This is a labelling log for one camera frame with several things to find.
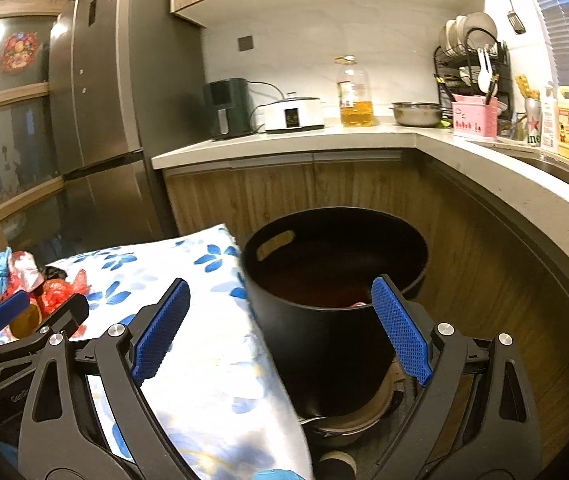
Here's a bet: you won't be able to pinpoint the red orange plastic bag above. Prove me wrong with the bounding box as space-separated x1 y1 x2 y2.
36 269 90 322

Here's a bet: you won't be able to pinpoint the red printed clear bag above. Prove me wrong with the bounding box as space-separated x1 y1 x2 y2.
0 250 45 304

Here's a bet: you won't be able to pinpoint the blue knotted plastic bag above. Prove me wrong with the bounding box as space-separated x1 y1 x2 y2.
0 247 12 297

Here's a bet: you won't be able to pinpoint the large red gold paper cup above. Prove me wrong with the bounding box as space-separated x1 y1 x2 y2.
9 304 42 339

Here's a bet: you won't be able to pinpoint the black plastic bag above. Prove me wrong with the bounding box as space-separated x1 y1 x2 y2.
40 266 68 281

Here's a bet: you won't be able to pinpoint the black trash bin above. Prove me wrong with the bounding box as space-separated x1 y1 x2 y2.
241 206 429 418

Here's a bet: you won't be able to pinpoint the floral blue white tablecloth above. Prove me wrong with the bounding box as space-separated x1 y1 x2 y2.
44 224 313 479

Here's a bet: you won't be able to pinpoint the wooden lower cabinets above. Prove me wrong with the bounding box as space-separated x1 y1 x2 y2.
163 148 569 463

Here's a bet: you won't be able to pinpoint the wooden glass door cabinet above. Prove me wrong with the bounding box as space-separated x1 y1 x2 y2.
0 0 75 261

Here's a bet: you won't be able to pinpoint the pink utensil basket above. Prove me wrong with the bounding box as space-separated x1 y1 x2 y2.
451 94 499 140

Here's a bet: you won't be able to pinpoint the steel bowl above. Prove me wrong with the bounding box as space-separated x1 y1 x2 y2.
391 102 443 128

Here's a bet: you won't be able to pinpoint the white slim bottle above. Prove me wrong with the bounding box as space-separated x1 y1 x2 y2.
540 82 559 153

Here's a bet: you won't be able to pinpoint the black air fryer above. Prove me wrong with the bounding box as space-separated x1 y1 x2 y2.
203 78 253 141

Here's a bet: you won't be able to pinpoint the white rice spoon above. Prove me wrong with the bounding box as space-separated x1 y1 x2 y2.
477 48 493 96

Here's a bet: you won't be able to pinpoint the dark steel refrigerator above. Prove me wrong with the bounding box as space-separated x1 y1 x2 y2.
49 0 207 254

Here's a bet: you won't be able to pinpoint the cooking oil bottle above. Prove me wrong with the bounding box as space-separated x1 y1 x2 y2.
334 55 374 127

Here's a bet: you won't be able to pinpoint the white slow cooker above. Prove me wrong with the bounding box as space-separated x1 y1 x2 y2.
262 96 324 133

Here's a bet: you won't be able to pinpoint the black dish rack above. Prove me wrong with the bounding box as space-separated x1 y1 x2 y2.
433 12 513 119

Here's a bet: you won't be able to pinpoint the hanging metal spatula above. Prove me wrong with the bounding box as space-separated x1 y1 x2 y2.
507 0 526 36

